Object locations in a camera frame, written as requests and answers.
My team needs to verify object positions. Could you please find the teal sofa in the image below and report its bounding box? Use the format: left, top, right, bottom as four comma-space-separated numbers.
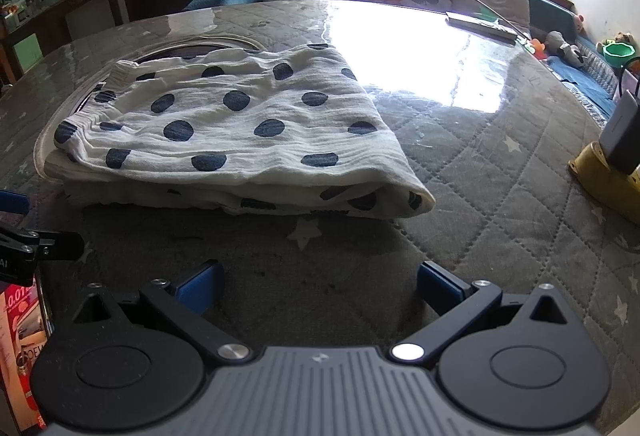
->
182, 0, 623, 117

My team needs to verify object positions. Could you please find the green bowl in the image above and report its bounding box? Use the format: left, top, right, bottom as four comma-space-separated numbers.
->
602, 41, 638, 73

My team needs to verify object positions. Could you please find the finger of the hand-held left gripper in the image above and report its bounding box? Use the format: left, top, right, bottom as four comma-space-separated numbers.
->
0, 226, 85, 263
0, 189, 32, 219

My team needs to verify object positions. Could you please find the blue blanket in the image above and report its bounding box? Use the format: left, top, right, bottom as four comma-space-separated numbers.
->
545, 54, 621, 117

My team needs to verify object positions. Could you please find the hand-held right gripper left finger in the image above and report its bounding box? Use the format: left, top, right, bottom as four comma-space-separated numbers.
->
72, 260, 253, 365

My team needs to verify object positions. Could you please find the yellow stand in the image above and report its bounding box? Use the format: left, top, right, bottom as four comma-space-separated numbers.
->
567, 141, 640, 219

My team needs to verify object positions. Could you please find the beige cushion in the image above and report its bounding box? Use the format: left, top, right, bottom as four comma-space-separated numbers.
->
452, 0, 531, 30

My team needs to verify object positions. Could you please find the white polka dot garment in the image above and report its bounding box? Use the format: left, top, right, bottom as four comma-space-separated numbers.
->
44, 44, 436, 219

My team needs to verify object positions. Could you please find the thin stick with green tag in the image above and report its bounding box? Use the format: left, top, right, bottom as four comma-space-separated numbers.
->
452, 0, 532, 40

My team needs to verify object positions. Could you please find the grey quilted star table cover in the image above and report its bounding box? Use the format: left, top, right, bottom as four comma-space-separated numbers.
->
0, 0, 640, 436

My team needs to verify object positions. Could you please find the flat white device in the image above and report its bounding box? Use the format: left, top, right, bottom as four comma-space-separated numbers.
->
445, 11, 518, 42

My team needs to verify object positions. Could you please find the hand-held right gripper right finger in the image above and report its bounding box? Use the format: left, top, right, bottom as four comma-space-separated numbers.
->
392, 261, 573, 369

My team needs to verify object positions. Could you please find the grey plush toy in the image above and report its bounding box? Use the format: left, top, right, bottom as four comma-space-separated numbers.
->
544, 30, 588, 70

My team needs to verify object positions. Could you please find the black cable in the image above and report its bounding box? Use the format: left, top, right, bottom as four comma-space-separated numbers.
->
615, 57, 640, 102

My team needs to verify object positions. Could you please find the red printed box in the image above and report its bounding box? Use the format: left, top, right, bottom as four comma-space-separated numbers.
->
0, 273, 53, 434

